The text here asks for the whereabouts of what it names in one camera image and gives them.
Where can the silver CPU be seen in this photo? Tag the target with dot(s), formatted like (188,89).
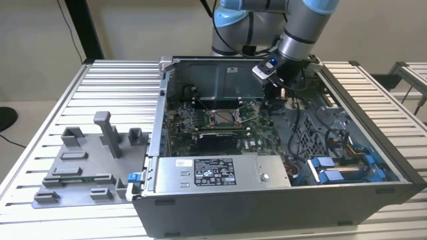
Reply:
(223,118)

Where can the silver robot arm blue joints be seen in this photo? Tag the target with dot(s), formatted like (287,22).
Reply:
(296,32)

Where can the CPU socket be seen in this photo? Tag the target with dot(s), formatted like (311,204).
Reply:
(209,117)

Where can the green motherboard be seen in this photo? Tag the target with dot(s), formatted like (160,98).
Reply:
(263,136)

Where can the grey metal disk bay cage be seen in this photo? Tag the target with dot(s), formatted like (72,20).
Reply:
(316,140)

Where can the metal slat side table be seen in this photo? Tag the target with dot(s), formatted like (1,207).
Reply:
(411,71)

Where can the black graphics card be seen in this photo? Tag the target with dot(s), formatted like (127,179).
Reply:
(216,143)

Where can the hard disk in blue carrier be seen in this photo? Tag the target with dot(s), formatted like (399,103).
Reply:
(329,176)
(324,162)

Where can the grey power supply unit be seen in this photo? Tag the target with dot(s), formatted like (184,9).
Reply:
(247,175)

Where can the black and silver PC case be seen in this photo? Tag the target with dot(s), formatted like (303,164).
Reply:
(233,215)

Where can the blue case latch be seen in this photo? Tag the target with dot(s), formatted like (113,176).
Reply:
(132,178)

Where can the grey parts rack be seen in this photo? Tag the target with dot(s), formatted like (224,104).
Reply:
(96,167)

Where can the green RAM stick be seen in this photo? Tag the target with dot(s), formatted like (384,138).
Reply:
(86,179)

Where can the black round stand base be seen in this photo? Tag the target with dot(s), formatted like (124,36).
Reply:
(6,118)

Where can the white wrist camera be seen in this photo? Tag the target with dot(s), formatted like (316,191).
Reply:
(261,72)

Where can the black vertical post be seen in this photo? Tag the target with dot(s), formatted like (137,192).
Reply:
(84,30)

